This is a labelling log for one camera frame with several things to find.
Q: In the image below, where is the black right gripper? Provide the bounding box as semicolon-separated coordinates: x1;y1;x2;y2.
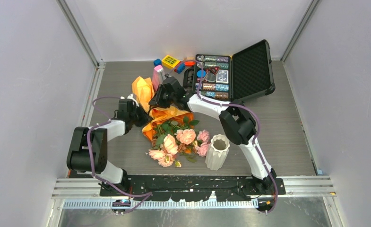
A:
149;85;176;109

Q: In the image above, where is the orange flower bouquet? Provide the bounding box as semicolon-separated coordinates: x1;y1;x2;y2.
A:
132;77;210;168

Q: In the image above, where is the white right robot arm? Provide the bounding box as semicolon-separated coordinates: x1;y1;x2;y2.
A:
149;77;278;194

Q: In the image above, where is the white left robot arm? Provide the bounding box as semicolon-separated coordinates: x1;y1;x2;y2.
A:
66;98;152;196

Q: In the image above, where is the white ribbed vase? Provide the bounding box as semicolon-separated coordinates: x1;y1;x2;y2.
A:
205;134;230;171

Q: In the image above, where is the pink metronome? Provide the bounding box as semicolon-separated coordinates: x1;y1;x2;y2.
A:
152;65;166;92

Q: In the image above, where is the blue toy block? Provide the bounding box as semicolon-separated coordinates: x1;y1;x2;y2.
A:
153;59;162;67

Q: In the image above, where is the yellow toy block house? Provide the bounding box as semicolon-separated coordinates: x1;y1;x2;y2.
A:
161;55;186;73

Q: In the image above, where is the orange toy piece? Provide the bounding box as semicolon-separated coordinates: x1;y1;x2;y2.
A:
183;56;195;67

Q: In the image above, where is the blue round poker chip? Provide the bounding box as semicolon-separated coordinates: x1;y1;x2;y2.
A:
197;70;206;78

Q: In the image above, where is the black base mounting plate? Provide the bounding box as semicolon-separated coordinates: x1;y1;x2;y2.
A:
99;175;286;202

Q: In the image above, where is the black open poker case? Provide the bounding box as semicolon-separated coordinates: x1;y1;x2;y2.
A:
183;40;276;101

